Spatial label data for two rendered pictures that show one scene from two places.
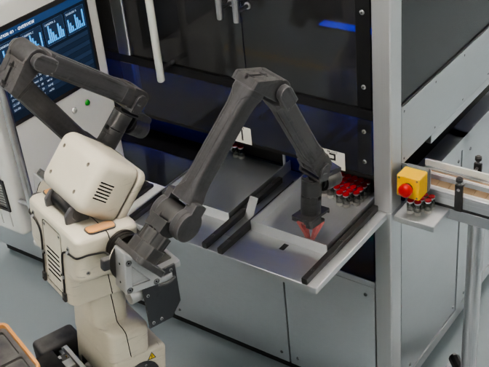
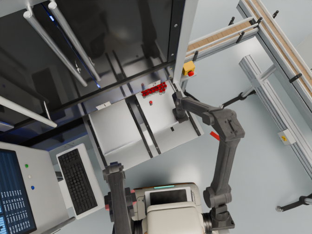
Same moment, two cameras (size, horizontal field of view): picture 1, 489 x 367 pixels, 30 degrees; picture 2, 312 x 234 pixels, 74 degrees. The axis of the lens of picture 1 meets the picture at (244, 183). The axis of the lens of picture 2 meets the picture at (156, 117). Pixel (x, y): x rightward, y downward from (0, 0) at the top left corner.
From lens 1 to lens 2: 208 cm
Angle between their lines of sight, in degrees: 52
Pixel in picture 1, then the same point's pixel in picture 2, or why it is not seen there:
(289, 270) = (187, 136)
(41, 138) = (40, 205)
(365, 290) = not seen: hidden behind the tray
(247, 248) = (164, 142)
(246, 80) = (236, 136)
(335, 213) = (165, 98)
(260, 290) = not seen: hidden behind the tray
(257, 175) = (116, 108)
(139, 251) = (226, 224)
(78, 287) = not seen: outside the picture
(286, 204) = (145, 111)
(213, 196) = (118, 134)
